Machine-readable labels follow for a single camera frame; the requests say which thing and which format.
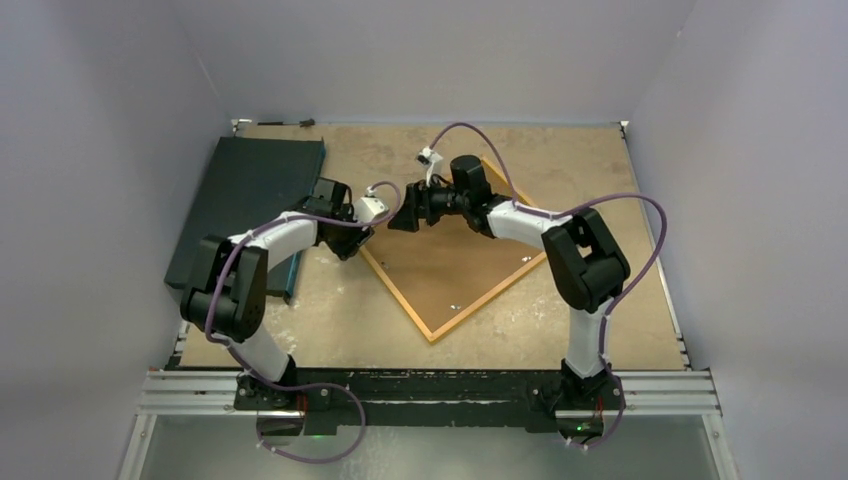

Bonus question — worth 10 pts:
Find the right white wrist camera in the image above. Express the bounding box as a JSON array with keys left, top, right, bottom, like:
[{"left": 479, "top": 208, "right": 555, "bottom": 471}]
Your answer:
[{"left": 416, "top": 147, "right": 444, "bottom": 187}]

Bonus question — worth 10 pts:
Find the dark blue flat box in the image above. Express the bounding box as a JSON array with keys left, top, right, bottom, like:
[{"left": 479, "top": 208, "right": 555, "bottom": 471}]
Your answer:
[{"left": 164, "top": 137, "right": 326, "bottom": 301}]

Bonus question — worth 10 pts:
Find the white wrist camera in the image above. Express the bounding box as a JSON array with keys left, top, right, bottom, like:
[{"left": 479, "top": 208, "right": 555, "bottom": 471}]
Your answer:
[
  {"left": 416, "top": 147, "right": 444, "bottom": 187},
  {"left": 353, "top": 189, "right": 391, "bottom": 224}
]

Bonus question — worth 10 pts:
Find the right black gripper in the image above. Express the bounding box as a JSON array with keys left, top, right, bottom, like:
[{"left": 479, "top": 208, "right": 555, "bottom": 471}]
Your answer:
[{"left": 390, "top": 173, "right": 471, "bottom": 231}]

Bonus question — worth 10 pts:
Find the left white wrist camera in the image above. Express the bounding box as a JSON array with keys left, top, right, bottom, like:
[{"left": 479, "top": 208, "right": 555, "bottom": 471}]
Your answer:
[{"left": 353, "top": 189, "right": 391, "bottom": 224}]

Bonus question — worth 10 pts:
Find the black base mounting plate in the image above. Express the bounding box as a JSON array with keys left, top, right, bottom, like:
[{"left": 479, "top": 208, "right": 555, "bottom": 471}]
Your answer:
[{"left": 234, "top": 366, "right": 623, "bottom": 436}]

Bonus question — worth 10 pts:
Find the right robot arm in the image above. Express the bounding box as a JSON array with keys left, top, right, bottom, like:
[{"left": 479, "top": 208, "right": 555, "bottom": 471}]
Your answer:
[{"left": 388, "top": 147, "right": 631, "bottom": 407}]

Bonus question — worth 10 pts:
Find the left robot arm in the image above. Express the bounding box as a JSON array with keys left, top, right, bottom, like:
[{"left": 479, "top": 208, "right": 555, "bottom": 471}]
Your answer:
[{"left": 179, "top": 177, "right": 391, "bottom": 409}]

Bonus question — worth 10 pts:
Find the aluminium rail frame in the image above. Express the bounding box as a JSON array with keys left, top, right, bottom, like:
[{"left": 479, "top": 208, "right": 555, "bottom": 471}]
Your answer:
[{"left": 120, "top": 369, "right": 738, "bottom": 479}]

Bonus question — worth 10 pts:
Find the yellow picture frame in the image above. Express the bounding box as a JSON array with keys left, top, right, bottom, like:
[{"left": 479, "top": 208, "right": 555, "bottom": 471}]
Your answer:
[{"left": 357, "top": 156, "right": 549, "bottom": 344}]

